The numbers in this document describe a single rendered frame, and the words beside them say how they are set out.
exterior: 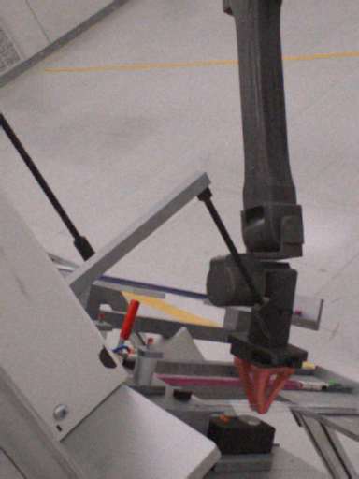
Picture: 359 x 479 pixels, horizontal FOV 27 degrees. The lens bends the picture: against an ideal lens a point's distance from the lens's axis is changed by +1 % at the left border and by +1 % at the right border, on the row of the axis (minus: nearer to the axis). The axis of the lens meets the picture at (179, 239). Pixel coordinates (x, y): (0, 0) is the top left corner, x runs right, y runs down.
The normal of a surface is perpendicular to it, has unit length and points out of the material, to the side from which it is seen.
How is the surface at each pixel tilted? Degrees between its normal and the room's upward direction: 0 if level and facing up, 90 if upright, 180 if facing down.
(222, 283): 50
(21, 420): 90
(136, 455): 0
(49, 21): 90
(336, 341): 0
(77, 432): 0
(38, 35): 90
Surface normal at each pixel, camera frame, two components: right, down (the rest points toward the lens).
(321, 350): -0.43, -0.78
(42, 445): 0.56, 0.16
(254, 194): -0.83, -0.01
